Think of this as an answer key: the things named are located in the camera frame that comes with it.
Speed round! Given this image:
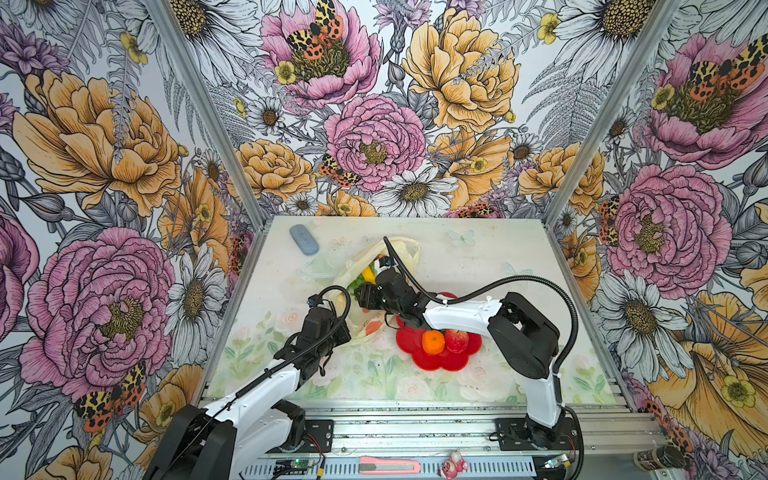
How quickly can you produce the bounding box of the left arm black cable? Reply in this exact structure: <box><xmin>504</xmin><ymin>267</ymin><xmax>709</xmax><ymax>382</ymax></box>
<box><xmin>179</xmin><ymin>284</ymin><xmax>353</xmax><ymax>445</ymax></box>

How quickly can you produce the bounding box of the red flower-shaped plate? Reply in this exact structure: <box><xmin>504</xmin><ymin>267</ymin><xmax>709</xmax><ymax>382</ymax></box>
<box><xmin>395</xmin><ymin>316</ymin><xmax>483</xmax><ymax>372</ymax></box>

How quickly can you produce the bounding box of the green circuit board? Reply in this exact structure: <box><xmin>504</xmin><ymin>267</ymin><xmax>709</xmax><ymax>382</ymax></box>
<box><xmin>272</xmin><ymin>459</ymin><xmax>320</xmax><ymax>479</ymax></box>

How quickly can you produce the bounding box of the blue-grey eraser block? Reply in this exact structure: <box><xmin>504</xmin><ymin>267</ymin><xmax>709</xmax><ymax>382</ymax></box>
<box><xmin>289</xmin><ymin>224</ymin><xmax>319</xmax><ymax>256</ymax></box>

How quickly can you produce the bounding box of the fake yellow banana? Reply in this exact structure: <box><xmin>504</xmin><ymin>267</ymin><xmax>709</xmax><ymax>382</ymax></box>
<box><xmin>362</xmin><ymin>266</ymin><xmax>376</xmax><ymax>284</ymax></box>

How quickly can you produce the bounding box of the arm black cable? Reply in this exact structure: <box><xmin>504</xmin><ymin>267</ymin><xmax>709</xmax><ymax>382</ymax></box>
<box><xmin>382</xmin><ymin>235</ymin><xmax>580</xmax><ymax>376</ymax></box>
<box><xmin>179</xmin><ymin>284</ymin><xmax>353</xmax><ymax>445</ymax></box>

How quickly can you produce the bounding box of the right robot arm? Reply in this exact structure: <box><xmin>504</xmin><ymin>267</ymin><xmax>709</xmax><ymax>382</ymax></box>
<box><xmin>354</xmin><ymin>268</ymin><xmax>565</xmax><ymax>449</ymax></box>

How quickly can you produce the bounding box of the cream printed plastic bag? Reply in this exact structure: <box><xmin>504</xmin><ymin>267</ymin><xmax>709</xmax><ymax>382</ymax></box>
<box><xmin>331</xmin><ymin>236</ymin><xmax>421</xmax><ymax>345</ymax></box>

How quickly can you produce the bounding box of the aluminium frame rail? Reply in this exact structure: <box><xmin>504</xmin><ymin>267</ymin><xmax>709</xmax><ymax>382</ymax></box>
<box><xmin>149</xmin><ymin>400</ymin><xmax>667</xmax><ymax>480</ymax></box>

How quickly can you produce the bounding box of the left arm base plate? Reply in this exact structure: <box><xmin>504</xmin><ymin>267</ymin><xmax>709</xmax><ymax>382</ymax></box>
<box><xmin>282</xmin><ymin>419</ymin><xmax>335</xmax><ymax>454</ymax></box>

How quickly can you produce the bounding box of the small pink figurine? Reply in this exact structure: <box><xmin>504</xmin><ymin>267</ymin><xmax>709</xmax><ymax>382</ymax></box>
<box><xmin>438</xmin><ymin>450</ymin><xmax>469</xmax><ymax>480</ymax></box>

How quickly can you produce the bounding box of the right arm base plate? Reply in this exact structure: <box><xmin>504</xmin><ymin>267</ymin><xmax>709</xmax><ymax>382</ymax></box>
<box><xmin>488</xmin><ymin>417</ymin><xmax>582</xmax><ymax>452</ymax></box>

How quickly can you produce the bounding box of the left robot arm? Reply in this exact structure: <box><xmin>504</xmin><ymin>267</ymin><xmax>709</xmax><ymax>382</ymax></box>
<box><xmin>144</xmin><ymin>305</ymin><xmax>351</xmax><ymax>479</ymax></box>

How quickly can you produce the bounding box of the fake orange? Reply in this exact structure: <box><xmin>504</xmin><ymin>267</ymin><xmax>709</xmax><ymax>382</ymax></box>
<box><xmin>421</xmin><ymin>330</ymin><xmax>445</xmax><ymax>356</ymax></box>

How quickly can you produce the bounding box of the fake red apple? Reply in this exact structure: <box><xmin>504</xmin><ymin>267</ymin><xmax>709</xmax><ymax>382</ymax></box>
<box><xmin>444</xmin><ymin>330</ymin><xmax>470</xmax><ymax>354</ymax></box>

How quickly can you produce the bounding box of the dark cylindrical can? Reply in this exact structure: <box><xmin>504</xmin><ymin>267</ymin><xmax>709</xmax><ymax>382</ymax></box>
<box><xmin>632</xmin><ymin>445</ymin><xmax>688</xmax><ymax>472</ymax></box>

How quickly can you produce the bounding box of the pink utility knife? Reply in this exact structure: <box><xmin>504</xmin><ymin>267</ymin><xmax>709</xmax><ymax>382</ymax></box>
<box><xmin>358</xmin><ymin>456</ymin><xmax>422</xmax><ymax>476</ymax></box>

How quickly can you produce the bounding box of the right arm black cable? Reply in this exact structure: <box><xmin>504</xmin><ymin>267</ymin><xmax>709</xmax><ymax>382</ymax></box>
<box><xmin>382</xmin><ymin>235</ymin><xmax>580</xmax><ymax>376</ymax></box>

